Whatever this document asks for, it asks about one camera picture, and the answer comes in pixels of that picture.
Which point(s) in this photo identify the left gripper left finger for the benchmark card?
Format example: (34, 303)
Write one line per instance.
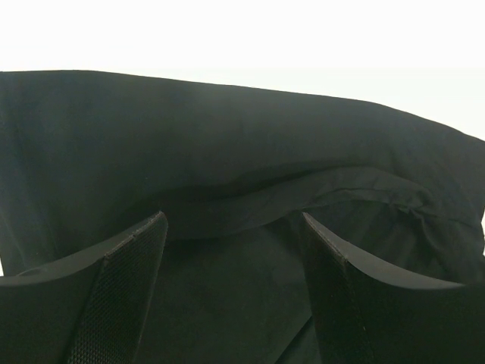
(89, 307)

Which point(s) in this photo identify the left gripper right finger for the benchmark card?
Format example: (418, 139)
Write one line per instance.
(367, 310)

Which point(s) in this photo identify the black t shirt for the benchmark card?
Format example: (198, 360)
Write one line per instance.
(85, 155)

